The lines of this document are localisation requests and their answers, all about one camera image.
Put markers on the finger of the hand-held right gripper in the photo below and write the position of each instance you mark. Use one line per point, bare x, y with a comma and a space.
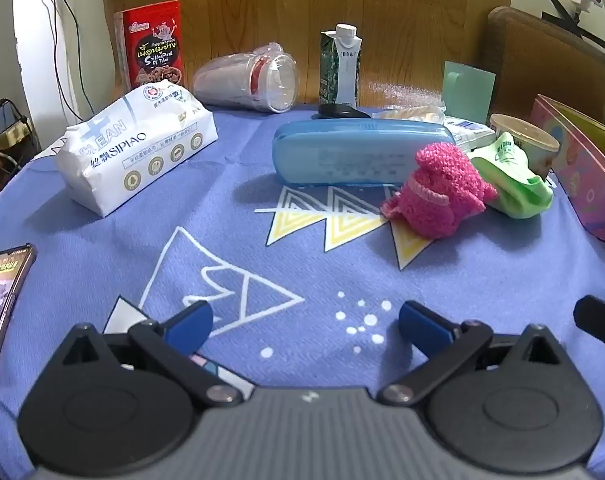
598, 321

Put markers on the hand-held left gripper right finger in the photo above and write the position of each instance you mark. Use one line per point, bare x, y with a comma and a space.
422, 324

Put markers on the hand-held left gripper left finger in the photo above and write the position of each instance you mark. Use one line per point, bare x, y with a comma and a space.
190, 325

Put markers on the small tissue packet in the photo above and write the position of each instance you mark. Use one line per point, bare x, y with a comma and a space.
470, 132

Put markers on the blue printed tablecloth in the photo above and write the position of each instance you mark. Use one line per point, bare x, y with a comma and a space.
282, 245

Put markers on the pink knitted sock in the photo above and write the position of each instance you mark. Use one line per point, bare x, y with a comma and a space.
432, 192

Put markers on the pink tin box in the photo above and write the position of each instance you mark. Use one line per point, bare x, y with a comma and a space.
587, 182

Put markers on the light green sock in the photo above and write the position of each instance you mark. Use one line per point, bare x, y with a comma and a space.
520, 182

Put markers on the paper cup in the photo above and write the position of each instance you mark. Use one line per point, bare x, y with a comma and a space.
538, 152

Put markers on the large white tissue pack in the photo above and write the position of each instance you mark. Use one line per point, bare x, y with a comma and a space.
132, 152

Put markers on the smartphone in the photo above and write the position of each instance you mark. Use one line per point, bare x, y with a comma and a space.
2, 305

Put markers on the blue plastic case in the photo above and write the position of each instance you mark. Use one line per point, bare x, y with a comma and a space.
342, 152

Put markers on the clear plastic wrapper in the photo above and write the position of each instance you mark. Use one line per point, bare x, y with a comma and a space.
412, 112

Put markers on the black computer mouse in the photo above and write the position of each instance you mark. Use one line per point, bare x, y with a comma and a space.
340, 110

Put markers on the light green card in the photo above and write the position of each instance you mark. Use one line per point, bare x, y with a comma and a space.
470, 90

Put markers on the wooden side shelf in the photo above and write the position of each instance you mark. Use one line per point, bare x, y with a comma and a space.
5, 160

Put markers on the sleeve of clear plastic cups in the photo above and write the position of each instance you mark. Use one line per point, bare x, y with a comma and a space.
232, 80

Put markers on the green and white drink carton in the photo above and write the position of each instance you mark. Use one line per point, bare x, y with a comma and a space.
340, 70

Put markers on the grey power adapter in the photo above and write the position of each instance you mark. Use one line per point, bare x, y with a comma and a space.
2, 116

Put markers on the red snack packet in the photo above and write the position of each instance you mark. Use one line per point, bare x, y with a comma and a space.
152, 45

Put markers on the black tape strips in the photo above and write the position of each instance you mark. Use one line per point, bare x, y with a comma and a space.
577, 25

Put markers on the wooden board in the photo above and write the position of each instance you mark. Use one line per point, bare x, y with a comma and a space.
282, 10

